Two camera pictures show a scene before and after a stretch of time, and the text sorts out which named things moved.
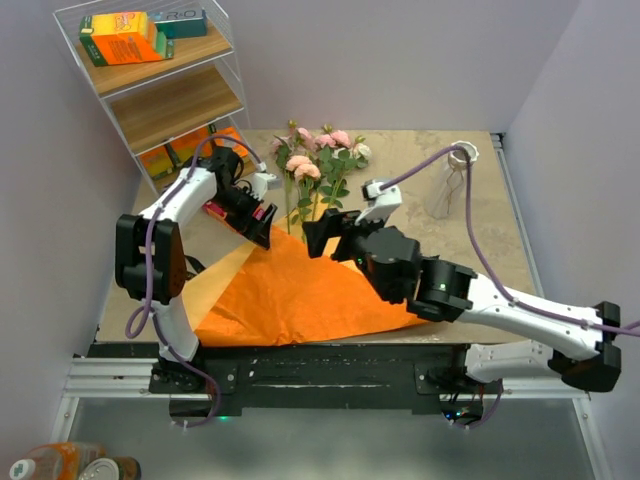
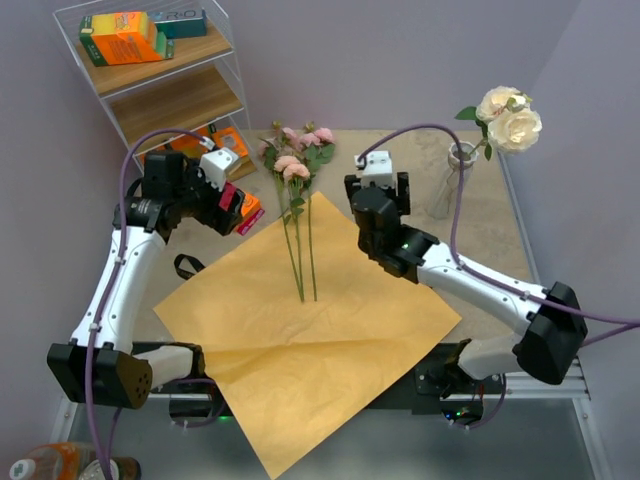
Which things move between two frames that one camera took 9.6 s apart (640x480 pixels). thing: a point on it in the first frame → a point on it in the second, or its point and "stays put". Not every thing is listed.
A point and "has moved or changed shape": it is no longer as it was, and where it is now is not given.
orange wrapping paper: [248, 292] has moved or changed shape
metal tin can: [107, 468] stays put
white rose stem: [361, 155] → [507, 120]
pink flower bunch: [315, 167] has moved or changed shape
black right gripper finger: [336, 220] → [403, 193]
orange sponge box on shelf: [122, 37] stays put
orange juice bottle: [56, 461] stays put
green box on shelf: [164, 46] stays put
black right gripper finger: [318, 232] → [352, 184]
